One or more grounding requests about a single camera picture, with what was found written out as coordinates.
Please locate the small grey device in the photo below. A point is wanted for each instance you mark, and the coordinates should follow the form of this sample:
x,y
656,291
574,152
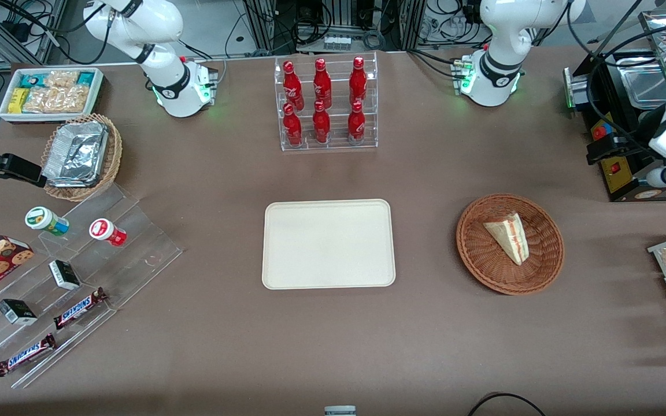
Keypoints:
x,y
340,411

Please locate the light tan wicker basket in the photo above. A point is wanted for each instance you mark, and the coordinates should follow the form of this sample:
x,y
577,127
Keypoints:
x,y
112,156

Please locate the green lidded snack cup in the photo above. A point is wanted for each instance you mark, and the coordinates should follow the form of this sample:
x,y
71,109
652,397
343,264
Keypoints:
x,y
44,220

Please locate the aluminium foil container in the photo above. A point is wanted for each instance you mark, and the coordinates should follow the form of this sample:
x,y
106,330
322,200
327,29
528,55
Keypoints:
x,y
76,153

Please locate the yellow snack packet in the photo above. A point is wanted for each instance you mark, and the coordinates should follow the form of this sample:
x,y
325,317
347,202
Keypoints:
x,y
18,101

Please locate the triangular sandwich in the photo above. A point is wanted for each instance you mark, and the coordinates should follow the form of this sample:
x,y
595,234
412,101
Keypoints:
x,y
509,237

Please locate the red cola bottle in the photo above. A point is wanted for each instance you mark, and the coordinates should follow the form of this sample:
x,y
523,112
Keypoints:
x,y
292,128
358,81
356,124
292,86
321,126
322,84

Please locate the clear acrylic bottle rack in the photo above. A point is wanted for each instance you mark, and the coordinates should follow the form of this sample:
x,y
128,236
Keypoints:
x,y
337,144

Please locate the black food warmer appliance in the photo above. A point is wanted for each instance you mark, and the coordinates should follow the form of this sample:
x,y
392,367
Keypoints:
x,y
628,190

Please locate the white rectangular snack bin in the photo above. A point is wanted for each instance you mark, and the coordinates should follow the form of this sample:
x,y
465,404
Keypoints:
x,y
3,112

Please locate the large clear cracker bag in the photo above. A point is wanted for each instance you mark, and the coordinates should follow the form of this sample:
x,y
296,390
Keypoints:
x,y
58,99

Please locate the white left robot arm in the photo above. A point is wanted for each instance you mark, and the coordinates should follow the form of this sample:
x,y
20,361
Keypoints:
x,y
500,34

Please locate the stainless steel pan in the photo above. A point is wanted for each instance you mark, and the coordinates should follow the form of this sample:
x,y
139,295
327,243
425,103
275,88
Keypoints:
x,y
648,89

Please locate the small black carton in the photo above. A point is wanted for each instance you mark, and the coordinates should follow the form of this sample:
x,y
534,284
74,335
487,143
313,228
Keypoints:
x,y
17,312
64,275

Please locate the white power strip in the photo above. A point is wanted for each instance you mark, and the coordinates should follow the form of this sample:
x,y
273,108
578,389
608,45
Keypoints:
x,y
337,43

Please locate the small clear cracker bag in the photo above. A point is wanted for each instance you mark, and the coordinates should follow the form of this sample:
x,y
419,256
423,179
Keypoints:
x,y
61,79

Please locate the Snickers chocolate bar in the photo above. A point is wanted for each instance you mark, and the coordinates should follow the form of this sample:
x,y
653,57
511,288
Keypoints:
x,y
78,309
25,355

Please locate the grey box with green light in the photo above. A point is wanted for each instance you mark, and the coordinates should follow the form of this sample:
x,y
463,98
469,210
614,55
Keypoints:
x,y
569,92

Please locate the cream rectangular tray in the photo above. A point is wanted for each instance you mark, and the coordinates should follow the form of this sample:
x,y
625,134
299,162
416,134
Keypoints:
x,y
327,242

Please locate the red lidded snack cup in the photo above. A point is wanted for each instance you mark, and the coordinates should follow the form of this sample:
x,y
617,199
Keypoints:
x,y
106,231

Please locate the teal snack packet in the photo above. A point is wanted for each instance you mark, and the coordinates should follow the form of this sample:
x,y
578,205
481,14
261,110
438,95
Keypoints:
x,y
85,78
31,80

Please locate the round brown wicker basket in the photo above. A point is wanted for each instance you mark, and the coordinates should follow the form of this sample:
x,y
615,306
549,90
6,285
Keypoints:
x,y
541,260

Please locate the clear acrylic step display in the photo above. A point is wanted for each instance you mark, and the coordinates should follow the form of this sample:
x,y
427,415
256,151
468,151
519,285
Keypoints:
x,y
136,248

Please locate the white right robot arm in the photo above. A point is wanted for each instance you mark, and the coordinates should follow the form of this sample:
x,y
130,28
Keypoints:
x,y
165,86

